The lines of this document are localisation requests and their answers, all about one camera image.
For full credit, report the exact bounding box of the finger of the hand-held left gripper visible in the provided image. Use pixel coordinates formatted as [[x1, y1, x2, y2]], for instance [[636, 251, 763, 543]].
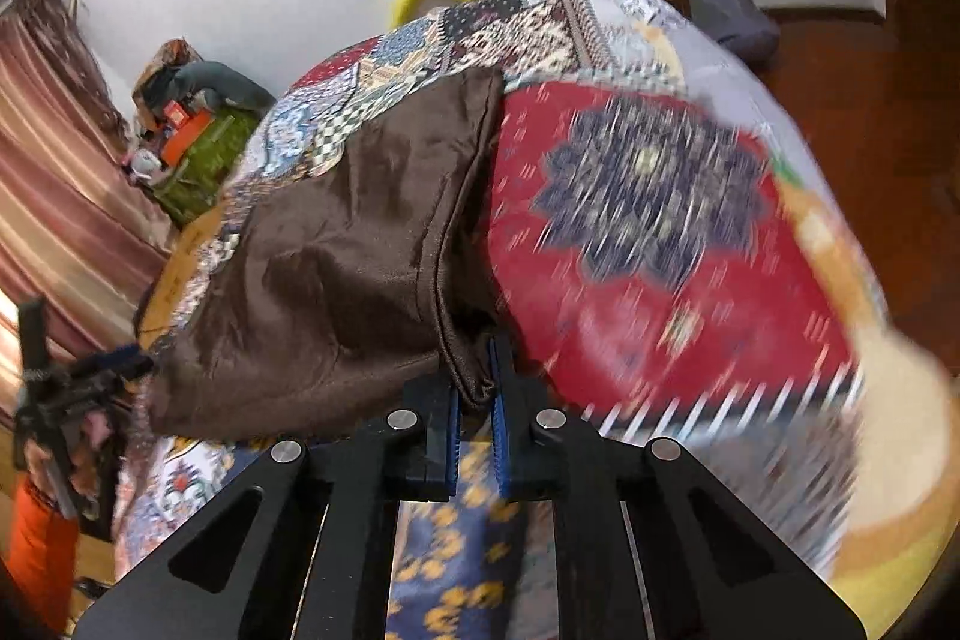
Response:
[[105, 344, 156, 382]]

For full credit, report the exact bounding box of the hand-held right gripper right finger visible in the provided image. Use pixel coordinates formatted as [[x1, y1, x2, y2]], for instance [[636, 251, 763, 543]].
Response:
[[489, 340, 865, 640]]

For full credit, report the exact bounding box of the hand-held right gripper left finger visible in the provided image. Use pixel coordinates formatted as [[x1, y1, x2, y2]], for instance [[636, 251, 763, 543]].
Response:
[[75, 377, 460, 640]]

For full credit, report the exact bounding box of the brown shirt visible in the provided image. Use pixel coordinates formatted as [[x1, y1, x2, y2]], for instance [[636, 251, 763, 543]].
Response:
[[135, 64, 518, 442]]

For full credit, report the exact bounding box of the person's left forearm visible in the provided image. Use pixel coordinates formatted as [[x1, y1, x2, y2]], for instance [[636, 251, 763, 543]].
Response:
[[6, 479, 81, 633]]

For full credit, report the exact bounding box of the pile of clothes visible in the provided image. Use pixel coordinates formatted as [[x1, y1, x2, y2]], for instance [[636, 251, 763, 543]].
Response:
[[133, 38, 203, 116]]

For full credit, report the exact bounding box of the person's left hand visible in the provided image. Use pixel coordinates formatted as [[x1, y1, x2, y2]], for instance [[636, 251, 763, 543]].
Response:
[[19, 411, 119, 513]]

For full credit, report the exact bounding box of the striped pink curtain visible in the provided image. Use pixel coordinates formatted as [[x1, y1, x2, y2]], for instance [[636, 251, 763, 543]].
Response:
[[0, 0, 177, 401]]

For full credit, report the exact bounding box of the green patterned bag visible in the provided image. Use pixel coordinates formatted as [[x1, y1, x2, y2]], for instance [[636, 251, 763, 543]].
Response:
[[154, 107, 261, 226]]

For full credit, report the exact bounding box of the orange box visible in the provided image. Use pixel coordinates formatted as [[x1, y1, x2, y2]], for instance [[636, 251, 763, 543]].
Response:
[[161, 111, 216, 166]]

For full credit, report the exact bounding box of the patchwork bedspread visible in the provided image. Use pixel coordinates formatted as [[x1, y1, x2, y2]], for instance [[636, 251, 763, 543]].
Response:
[[112, 0, 886, 640]]

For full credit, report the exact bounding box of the grey garment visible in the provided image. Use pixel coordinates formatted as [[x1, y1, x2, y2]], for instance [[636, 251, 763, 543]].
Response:
[[172, 61, 276, 112]]

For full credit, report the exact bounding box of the grey-blue clothing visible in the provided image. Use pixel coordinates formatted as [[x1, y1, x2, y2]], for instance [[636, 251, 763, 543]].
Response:
[[684, 0, 781, 69]]

